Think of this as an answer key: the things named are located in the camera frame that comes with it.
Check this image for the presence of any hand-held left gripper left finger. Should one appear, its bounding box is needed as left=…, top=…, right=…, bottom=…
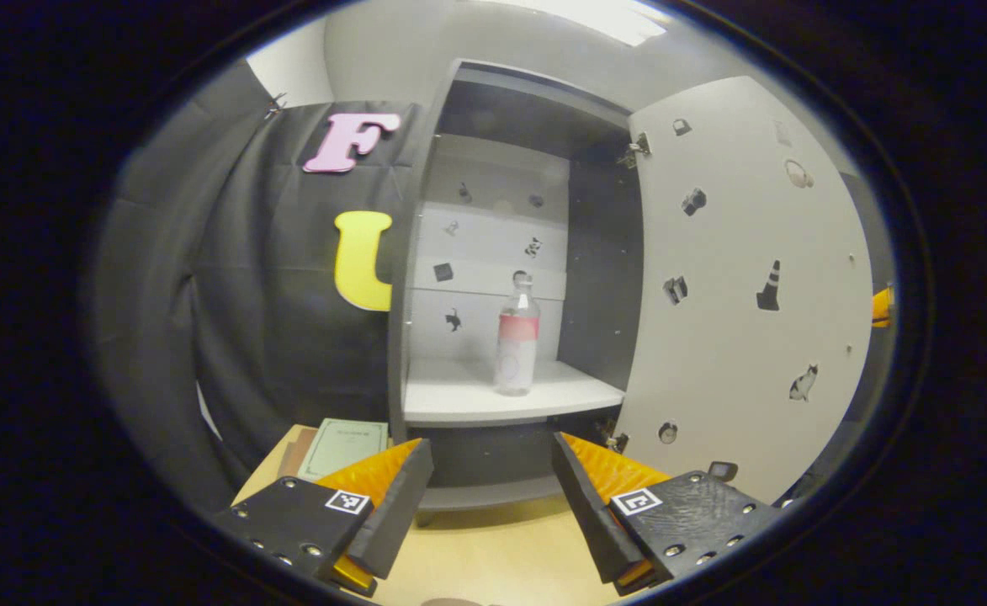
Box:
left=211, top=438, right=435, bottom=594

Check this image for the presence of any dark grey cabinet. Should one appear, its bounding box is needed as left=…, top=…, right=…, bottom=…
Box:
left=386, top=59, right=655, bottom=528

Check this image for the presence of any long ceiling light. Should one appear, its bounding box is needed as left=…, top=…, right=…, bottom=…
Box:
left=493, top=0, right=672, bottom=48

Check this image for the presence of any brown book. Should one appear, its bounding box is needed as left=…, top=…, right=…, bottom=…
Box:
left=278, top=425, right=319, bottom=481

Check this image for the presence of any black backdrop cloth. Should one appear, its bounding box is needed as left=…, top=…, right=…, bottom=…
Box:
left=89, top=59, right=896, bottom=514

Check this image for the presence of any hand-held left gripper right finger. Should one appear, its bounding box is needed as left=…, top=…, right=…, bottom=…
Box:
left=550, top=433, right=784, bottom=597

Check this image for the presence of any clear bottle with red label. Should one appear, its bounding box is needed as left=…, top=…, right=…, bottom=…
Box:
left=494, top=270, right=542, bottom=397

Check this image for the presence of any green notebook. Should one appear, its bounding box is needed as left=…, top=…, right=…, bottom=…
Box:
left=297, top=418, right=390, bottom=483

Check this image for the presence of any light grey cabinet door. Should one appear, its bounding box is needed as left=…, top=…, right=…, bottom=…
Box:
left=611, top=76, right=875, bottom=506

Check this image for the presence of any metal door hinge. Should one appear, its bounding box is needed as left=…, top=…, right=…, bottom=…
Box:
left=597, top=417, right=631, bottom=455
left=617, top=131, right=653, bottom=170

